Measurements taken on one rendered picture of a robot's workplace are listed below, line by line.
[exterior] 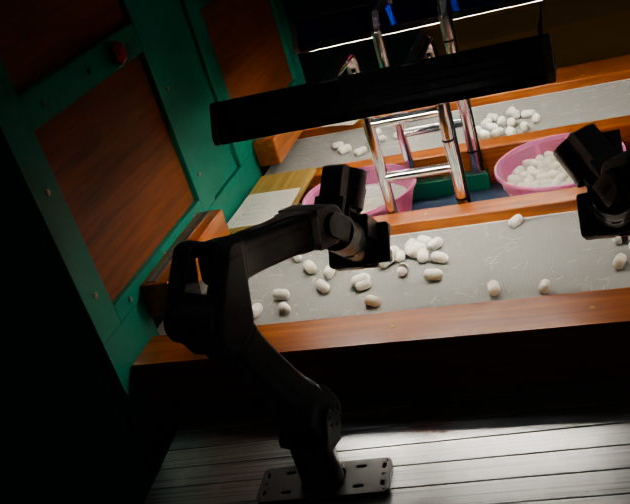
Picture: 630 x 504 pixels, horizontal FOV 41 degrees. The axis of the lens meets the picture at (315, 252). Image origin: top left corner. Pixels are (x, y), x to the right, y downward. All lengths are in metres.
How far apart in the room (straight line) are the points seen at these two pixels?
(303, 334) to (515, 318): 0.36
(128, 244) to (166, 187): 0.20
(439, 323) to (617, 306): 0.27
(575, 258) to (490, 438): 0.40
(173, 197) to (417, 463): 0.81
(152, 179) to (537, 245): 0.76
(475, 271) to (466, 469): 0.43
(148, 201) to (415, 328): 0.62
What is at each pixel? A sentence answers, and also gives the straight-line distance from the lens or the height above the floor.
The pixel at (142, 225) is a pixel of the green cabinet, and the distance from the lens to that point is 1.68.
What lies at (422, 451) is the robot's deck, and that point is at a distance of 1.30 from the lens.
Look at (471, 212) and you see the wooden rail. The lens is 1.71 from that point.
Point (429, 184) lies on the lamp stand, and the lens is 2.01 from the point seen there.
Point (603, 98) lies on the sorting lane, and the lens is 2.22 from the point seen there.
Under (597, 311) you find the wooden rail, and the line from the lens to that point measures 1.35.
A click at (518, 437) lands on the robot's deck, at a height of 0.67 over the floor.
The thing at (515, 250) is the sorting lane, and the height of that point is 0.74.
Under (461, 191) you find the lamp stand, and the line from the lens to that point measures 1.75.
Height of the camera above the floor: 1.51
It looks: 26 degrees down
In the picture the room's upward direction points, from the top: 18 degrees counter-clockwise
